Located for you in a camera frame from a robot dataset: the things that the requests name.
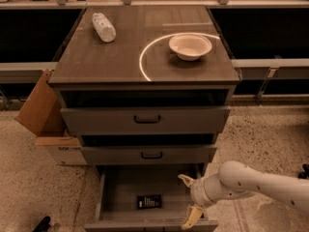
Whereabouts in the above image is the grey drawer cabinet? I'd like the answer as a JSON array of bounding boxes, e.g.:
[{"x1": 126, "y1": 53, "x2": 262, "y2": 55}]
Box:
[{"x1": 47, "y1": 5, "x2": 241, "y2": 172}]

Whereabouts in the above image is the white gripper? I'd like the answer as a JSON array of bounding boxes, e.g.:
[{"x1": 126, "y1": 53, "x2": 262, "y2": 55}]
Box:
[{"x1": 178, "y1": 174, "x2": 213, "y2": 230}]

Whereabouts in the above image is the white paper bowl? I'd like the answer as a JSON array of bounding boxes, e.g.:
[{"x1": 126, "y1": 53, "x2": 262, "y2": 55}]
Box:
[{"x1": 169, "y1": 34, "x2": 212, "y2": 61}]

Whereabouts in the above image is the black chair caster wheel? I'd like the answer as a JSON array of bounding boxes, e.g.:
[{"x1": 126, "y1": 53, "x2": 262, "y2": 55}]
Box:
[{"x1": 298, "y1": 163, "x2": 309, "y2": 179}]

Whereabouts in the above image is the black object on floor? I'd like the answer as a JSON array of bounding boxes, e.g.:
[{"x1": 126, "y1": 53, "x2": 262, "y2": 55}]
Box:
[{"x1": 32, "y1": 217, "x2": 51, "y2": 232}]

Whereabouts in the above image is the middle grey drawer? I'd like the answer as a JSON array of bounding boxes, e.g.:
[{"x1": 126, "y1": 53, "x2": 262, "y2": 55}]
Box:
[{"x1": 81, "y1": 144, "x2": 216, "y2": 165}]

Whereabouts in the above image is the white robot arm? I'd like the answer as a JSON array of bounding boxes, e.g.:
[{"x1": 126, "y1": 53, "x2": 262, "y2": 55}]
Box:
[{"x1": 179, "y1": 161, "x2": 309, "y2": 230}]

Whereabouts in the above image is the grey drawer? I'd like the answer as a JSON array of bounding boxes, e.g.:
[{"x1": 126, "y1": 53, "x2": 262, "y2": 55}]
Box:
[
  {"x1": 81, "y1": 144, "x2": 216, "y2": 165},
  {"x1": 61, "y1": 106, "x2": 231, "y2": 135},
  {"x1": 85, "y1": 164, "x2": 218, "y2": 232}
]

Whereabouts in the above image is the brown cardboard box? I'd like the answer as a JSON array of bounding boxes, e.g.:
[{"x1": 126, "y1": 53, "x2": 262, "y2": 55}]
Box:
[{"x1": 15, "y1": 70, "x2": 87, "y2": 165}]

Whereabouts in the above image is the black rxbar chocolate bar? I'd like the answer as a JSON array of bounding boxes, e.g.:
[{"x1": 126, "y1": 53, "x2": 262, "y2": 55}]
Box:
[{"x1": 137, "y1": 194, "x2": 162, "y2": 210}]

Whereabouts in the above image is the bottom grey drawer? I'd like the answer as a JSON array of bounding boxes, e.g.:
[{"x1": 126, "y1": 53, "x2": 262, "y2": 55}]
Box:
[{"x1": 85, "y1": 164, "x2": 218, "y2": 232}]

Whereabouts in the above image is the top grey drawer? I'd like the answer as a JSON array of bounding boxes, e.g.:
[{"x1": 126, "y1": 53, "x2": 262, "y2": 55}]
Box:
[{"x1": 61, "y1": 106, "x2": 231, "y2": 135}]

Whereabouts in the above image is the metal railing frame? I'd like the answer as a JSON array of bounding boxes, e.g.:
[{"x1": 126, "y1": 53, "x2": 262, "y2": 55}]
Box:
[{"x1": 0, "y1": 0, "x2": 309, "y2": 102}]

